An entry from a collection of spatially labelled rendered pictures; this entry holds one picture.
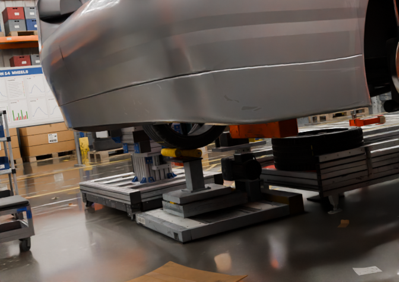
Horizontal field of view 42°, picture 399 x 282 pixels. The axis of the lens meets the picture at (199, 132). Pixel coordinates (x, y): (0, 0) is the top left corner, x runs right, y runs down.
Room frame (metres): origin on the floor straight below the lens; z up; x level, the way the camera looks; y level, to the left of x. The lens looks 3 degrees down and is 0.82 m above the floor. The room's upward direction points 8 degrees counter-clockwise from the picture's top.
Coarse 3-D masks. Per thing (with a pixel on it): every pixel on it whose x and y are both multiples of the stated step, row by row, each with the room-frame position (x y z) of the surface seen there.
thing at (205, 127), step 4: (164, 124) 3.47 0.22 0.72; (180, 124) 3.75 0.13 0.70; (184, 124) 3.74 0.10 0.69; (200, 124) 3.80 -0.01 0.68; (168, 128) 3.48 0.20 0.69; (184, 128) 3.76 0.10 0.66; (200, 128) 3.76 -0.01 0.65; (204, 128) 3.70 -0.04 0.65; (208, 128) 3.64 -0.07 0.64; (212, 128) 3.62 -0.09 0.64; (176, 132) 3.50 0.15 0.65; (184, 132) 3.74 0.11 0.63; (192, 132) 3.77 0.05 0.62; (196, 132) 3.71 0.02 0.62; (200, 132) 3.65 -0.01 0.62; (204, 132) 3.59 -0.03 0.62; (180, 136) 3.52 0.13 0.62; (184, 136) 3.53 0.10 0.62; (188, 136) 3.54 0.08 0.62; (192, 136) 3.55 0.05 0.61; (196, 136) 3.56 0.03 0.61; (200, 136) 3.58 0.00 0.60
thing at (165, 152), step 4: (164, 148) 3.75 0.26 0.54; (168, 148) 3.70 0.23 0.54; (172, 148) 3.63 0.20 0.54; (176, 148) 3.58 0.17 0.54; (164, 152) 3.71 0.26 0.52; (168, 152) 3.65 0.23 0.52; (172, 152) 3.59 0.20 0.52; (176, 152) 3.56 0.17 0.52; (180, 152) 3.58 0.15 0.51; (172, 156) 3.63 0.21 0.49; (176, 156) 3.56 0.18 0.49
